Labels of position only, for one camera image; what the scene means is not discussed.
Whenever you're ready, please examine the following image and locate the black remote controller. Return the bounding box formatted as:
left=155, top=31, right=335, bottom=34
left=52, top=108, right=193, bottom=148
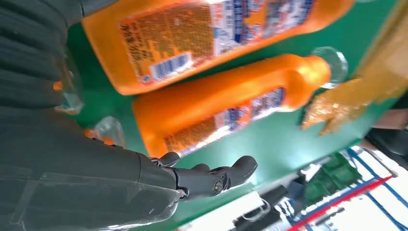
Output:
left=232, top=204, right=283, bottom=231

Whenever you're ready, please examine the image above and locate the green work table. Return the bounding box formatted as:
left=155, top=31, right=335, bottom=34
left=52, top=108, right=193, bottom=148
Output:
left=65, top=0, right=403, bottom=231

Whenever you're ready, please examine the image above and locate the green plastic crate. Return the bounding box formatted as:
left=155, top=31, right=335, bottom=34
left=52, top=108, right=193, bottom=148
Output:
left=304, top=152, right=363, bottom=205

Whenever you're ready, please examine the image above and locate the person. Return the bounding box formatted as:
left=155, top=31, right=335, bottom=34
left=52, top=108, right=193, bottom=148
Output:
left=365, top=95, right=408, bottom=171

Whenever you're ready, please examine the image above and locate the yellow taped cardboard sheet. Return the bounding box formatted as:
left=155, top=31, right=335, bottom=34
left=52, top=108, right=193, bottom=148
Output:
left=301, top=0, right=408, bottom=137

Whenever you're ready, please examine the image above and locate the blue metal rack frame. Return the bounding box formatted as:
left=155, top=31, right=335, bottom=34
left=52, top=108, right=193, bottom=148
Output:
left=345, top=147, right=408, bottom=231

